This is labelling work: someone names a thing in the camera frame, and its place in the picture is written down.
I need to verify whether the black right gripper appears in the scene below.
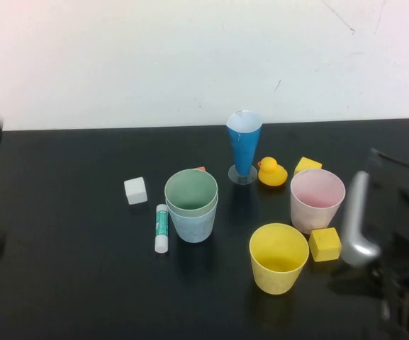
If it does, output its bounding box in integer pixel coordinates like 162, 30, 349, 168
366, 148, 409, 334

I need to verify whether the pale pink plastic cup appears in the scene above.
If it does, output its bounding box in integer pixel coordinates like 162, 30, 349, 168
289, 169, 346, 234

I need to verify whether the yellow plastic cup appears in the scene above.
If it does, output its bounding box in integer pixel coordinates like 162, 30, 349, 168
249, 222, 310, 295

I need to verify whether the pale green plastic cup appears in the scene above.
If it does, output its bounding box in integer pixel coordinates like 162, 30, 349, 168
164, 169, 219, 217

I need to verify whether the green and white glue stick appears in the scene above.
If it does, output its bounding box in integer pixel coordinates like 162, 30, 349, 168
154, 203, 169, 254

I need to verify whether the yellow wooden cube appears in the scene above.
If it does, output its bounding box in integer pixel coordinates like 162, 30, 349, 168
308, 227, 342, 263
293, 157, 323, 176

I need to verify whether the yellow rubber duck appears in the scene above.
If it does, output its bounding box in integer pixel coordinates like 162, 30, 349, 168
257, 157, 288, 187

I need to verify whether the pale blue plastic cup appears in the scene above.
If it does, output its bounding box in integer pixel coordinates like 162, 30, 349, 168
166, 194, 219, 244

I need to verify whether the blue cone in clear glass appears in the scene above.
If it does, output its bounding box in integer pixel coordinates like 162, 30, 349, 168
225, 110, 263, 185

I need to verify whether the white cube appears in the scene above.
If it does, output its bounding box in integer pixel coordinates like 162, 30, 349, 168
123, 176, 147, 205

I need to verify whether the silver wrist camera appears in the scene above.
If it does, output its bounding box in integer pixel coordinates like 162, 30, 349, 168
340, 171, 382, 267

